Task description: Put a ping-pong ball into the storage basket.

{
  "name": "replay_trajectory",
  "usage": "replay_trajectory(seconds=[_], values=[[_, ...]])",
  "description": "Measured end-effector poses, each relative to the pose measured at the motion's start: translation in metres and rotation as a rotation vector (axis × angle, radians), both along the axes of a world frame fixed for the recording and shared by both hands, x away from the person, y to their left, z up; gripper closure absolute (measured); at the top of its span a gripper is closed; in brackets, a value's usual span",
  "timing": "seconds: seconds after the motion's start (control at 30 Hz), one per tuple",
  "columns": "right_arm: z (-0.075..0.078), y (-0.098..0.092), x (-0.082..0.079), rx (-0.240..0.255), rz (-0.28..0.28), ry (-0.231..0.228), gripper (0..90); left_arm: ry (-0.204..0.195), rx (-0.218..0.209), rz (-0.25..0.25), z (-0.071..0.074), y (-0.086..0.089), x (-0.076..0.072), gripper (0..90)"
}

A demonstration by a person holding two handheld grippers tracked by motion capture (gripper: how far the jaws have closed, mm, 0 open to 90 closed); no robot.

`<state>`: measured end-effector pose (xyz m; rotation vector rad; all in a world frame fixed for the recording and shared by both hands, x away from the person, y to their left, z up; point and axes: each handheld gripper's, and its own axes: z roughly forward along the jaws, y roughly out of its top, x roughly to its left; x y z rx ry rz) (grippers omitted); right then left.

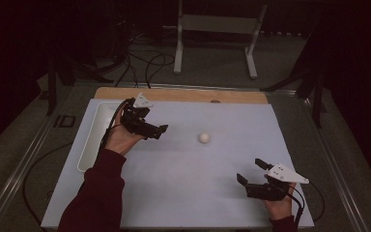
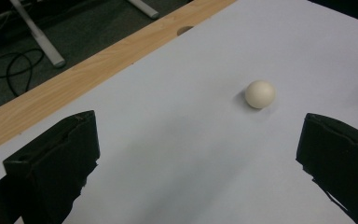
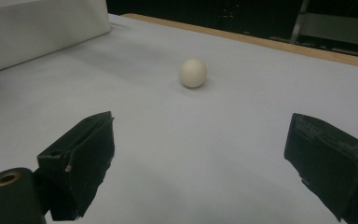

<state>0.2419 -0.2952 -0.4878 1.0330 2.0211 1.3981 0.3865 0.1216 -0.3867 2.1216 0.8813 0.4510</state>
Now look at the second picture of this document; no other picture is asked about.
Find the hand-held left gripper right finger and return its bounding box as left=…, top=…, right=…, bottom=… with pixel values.
left=296, top=112, right=358, bottom=224

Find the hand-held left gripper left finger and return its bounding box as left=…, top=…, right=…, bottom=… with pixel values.
left=3, top=109, right=102, bottom=224

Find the white ball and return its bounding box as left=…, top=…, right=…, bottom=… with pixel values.
left=244, top=79, right=277, bottom=110

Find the wooden table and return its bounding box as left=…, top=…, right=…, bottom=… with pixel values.
left=0, top=0, right=238, bottom=157

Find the white metal stand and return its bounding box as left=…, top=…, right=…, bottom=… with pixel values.
left=0, top=0, right=160, bottom=69

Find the black looped floor cable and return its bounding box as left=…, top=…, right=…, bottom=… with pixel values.
left=0, top=48, right=46, bottom=109

